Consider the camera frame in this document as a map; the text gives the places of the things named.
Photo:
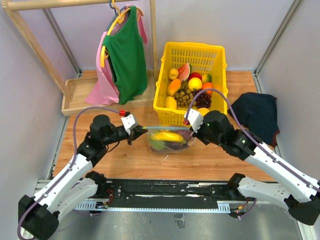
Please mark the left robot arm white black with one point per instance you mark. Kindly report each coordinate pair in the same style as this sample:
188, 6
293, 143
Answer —
41, 214

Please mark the orange mango toy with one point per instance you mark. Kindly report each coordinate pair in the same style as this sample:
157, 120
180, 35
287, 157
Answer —
173, 87

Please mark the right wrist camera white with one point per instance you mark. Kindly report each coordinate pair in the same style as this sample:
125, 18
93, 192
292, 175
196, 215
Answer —
194, 119

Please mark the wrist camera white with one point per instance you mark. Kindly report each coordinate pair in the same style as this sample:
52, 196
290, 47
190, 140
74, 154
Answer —
129, 123
194, 119

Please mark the green tank top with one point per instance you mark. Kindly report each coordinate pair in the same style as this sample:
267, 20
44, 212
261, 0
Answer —
127, 57

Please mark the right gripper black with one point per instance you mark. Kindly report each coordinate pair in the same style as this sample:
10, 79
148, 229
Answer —
197, 133

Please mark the yellow plastic basket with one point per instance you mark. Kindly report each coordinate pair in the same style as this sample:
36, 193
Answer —
203, 58

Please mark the green grape bunch toy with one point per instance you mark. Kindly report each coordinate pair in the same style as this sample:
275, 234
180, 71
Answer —
184, 98

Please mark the yellow peach toy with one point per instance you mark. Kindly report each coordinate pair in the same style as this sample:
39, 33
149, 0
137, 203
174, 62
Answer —
173, 74

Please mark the yellow lemon toy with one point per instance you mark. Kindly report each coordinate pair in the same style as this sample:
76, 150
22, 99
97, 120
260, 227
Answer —
170, 103

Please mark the yellow banana toy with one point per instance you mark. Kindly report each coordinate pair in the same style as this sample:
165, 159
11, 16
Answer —
168, 137

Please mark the purple eggplant toy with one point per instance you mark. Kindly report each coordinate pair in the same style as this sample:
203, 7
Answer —
186, 134

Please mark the green cabbage toy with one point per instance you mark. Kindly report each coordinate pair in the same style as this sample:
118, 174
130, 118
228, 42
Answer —
157, 145

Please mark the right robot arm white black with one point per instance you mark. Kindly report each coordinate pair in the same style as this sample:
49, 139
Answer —
296, 192

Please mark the dark navy cloth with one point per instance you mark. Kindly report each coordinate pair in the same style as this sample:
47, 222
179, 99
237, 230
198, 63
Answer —
258, 112

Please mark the pink shirt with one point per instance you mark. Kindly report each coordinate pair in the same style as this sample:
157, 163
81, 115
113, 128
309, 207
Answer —
105, 91

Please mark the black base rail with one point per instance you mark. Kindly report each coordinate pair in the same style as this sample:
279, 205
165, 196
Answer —
167, 196

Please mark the clear zip top bag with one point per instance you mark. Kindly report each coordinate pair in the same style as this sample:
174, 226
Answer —
154, 129

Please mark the orange fruit toy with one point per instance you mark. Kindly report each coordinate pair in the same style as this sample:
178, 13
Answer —
208, 86

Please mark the green red mango toy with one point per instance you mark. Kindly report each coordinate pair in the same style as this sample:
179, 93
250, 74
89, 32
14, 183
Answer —
206, 78

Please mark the wooden clothes rack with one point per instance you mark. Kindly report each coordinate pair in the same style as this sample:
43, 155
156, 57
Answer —
27, 91

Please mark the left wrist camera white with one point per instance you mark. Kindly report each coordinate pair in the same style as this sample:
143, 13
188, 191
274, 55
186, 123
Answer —
129, 123

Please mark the watermelon slice toy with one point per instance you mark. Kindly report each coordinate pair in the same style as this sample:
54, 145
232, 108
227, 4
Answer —
184, 72

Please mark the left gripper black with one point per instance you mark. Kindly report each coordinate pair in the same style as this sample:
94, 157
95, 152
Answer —
135, 132

